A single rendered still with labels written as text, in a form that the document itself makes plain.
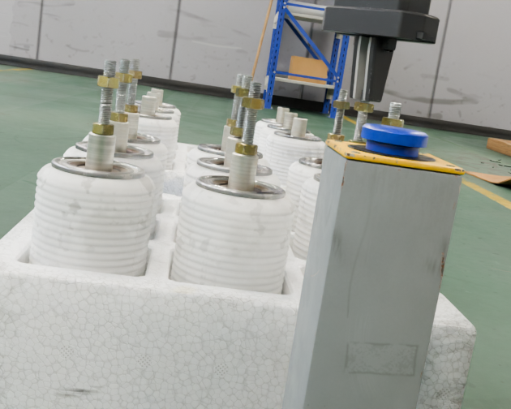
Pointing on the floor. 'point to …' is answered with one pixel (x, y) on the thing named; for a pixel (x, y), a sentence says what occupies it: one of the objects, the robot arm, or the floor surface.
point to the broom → (262, 38)
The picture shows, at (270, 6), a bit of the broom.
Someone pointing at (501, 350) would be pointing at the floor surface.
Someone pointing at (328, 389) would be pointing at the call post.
